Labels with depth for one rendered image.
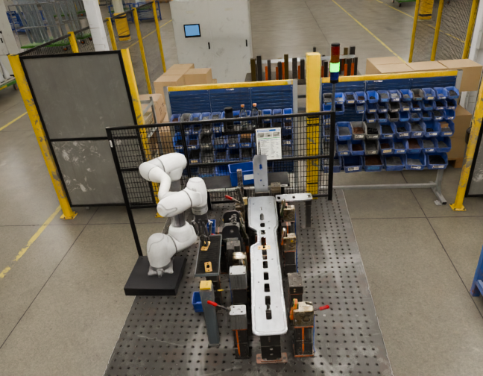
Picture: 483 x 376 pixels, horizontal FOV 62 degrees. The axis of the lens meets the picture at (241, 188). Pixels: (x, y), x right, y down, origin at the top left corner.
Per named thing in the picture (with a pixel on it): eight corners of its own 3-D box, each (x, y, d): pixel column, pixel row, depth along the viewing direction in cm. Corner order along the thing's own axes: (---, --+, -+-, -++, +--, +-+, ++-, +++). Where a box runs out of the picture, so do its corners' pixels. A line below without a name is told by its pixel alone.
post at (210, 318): (221, 345, 240) (212, 291, 219) (208, 346, 241) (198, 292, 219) (221, 335, 247) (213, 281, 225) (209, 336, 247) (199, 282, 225)
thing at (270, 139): (282, 160, 349) (281, 126, 334) (256, 161, 350) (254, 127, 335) (282, 158, 351) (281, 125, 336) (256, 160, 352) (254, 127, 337)
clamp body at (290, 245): (299, 277, 285) (299, 239, 268) (282, 279, 286) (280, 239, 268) (297, 269, 293) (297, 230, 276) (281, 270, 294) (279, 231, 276)
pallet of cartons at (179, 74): (209, 141, 691) (201, 80, 638) (164, 142, 703) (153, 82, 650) (221, 116, 793) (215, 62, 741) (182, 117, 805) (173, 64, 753)
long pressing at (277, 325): (293, 334, 209) (293, 332, 208) (250, 336, 209) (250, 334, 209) (275, 196, 328) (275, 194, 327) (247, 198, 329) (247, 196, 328)
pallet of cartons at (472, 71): (439, 143, 613) (455, 51, 546) (461, 167, 544) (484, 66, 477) (358, 148, 622) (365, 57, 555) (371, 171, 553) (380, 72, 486)
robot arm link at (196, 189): (200, 195, 232) (182, 205, 225) (197, 171, 225) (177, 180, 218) (212, 202, 225) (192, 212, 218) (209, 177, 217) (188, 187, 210)
